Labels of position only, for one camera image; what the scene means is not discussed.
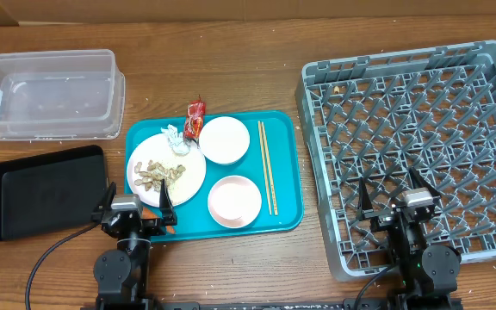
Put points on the white tissue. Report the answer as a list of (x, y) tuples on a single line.
[(175, 140)]

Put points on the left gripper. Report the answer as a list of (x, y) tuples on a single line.
[(154, 226)]

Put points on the pink bowl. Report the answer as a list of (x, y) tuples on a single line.
[(234, 202)]

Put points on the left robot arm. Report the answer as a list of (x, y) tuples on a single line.
[(122, 273)]

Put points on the grey dishwasher rack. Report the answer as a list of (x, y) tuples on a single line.
[(373, 118)]

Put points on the white bowl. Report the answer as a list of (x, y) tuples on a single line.
[(224, 140)]

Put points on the teal serving tray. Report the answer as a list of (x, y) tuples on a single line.
[(194, 219)]

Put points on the orange carrot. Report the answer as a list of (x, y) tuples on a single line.
[(153, 215)]

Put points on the peanut shells pile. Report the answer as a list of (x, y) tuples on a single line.
[(149, 175)]

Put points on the clear plastic bin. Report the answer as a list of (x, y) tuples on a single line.
[(61, 95)]

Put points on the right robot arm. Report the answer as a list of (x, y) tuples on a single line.
[(428, 272)]

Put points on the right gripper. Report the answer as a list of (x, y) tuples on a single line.
[(363, 202)]

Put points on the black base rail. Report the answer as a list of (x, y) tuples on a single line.
[(347, 304)]

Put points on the black plastic tray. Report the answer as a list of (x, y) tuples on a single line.
[(50, 192)]

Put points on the red snack wrapper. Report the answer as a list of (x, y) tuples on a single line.
[(194, 121)]

